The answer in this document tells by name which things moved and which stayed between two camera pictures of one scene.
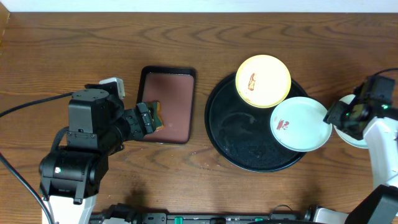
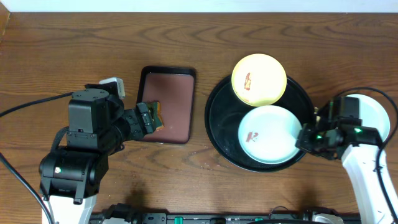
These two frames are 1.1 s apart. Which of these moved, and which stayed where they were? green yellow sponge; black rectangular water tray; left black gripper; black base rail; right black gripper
Moved: right black gripper
Stayed: left black gripper; black rectangular water tray; black base rail; green yellow sponge
